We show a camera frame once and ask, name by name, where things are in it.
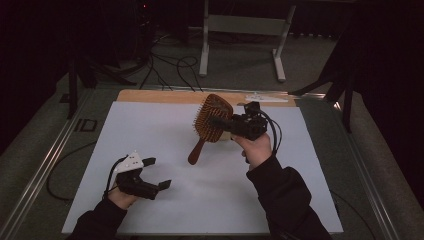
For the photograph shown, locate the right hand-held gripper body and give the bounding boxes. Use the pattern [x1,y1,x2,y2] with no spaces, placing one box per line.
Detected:
[231,92,289,142]

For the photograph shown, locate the white metal stand frame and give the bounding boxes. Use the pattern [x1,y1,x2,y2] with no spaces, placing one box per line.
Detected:
[198,0,297,83]

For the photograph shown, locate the dark equipment rack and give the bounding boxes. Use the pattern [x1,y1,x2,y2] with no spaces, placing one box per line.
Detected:
[99,0,158,64]

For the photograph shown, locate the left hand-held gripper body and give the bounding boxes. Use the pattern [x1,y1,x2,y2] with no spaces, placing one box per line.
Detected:
[113,151,161,201]

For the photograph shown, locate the black straight floor cable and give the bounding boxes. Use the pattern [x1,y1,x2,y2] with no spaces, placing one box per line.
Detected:
[138,54,174,92]

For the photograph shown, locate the left hand-held gripper cable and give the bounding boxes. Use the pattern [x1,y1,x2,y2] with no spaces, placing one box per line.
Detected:
[103,155,129,200]

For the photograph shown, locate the thin black floor cable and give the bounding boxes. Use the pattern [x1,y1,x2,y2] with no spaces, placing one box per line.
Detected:
[329,190,377,240]
[46,141,98,202]

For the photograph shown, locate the right hand-held gripper cable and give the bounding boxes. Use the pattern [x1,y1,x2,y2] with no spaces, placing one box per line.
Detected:
[256,108,283,156]

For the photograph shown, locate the brown wooden hairbrush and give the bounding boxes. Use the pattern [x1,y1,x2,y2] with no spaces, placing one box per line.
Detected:
[187,93,235,166]

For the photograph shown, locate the wooden table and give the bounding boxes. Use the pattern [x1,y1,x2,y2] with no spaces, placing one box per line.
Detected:
[116,88,297,108]

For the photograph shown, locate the person's left hand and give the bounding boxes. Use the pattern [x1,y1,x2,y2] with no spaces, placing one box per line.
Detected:
[107,182,139,211]

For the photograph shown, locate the person's right hand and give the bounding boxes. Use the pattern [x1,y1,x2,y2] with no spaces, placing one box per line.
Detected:
[231,132,274,172]

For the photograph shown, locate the black stand legs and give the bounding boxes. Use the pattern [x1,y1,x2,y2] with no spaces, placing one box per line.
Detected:
[66,56,138,120]
[288,33,356,134]

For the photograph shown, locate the black looped floor cable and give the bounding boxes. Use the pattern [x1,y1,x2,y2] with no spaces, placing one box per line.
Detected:
[151,54,204,93]

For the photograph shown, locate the metal floor rail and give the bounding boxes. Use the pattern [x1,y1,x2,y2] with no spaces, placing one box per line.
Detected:
[0,89,94,240]
[333,101,401,240]

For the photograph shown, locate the hand-held gripper cable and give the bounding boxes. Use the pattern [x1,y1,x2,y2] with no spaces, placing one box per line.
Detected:
[103,155,129,200]
[256,108,283,156]

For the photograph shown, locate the white table mat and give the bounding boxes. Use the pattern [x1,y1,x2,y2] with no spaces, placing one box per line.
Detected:
[61,100,344,234]

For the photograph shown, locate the dark curtain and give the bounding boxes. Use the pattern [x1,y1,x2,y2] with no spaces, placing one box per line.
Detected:
[0,0,69,154]
[353,0,424,208]

